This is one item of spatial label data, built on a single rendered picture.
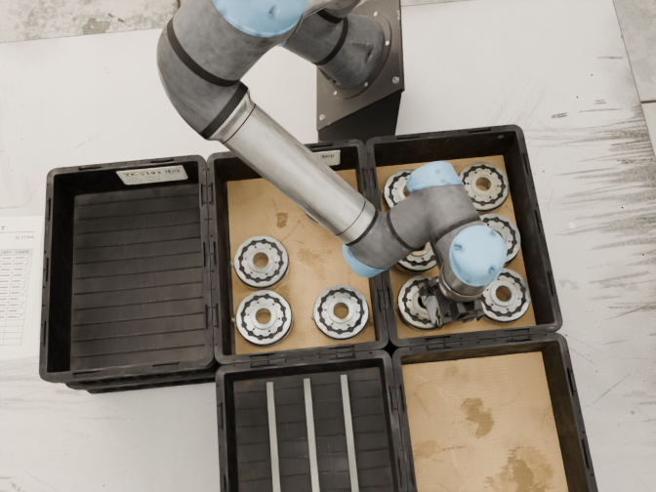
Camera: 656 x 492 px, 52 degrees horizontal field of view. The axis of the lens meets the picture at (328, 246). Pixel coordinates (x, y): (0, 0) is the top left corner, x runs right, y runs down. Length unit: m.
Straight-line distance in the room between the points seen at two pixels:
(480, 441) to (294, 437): 0.33
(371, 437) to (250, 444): 0.22
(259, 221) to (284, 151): 0.39
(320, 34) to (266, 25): 0.46
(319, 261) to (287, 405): 0.28
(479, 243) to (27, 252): 1.01
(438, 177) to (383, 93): 0.39
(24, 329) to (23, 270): 0.13
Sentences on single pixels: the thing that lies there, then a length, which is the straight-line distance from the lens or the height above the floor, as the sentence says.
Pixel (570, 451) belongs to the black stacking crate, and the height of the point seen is 0.88.
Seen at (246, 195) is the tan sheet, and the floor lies 0.83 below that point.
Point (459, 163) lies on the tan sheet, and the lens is 1.40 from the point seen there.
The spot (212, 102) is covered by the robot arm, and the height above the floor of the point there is 1.29.
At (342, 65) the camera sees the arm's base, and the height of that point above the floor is 0.94.
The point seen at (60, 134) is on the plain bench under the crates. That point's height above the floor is 0.70.
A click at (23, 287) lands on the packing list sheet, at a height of 0.70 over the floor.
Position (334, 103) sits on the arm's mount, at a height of 0.84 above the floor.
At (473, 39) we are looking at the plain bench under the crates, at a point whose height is 0.70.
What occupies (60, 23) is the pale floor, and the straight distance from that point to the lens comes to 2.79.
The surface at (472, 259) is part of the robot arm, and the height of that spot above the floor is 1.20.
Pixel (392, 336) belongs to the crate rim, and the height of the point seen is 0.93.
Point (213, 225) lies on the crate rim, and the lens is 1.24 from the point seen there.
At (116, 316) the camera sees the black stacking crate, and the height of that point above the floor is 0.83.
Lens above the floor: 2.08
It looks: 72 degrees down
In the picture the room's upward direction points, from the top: 4 degrees counter-clockwise
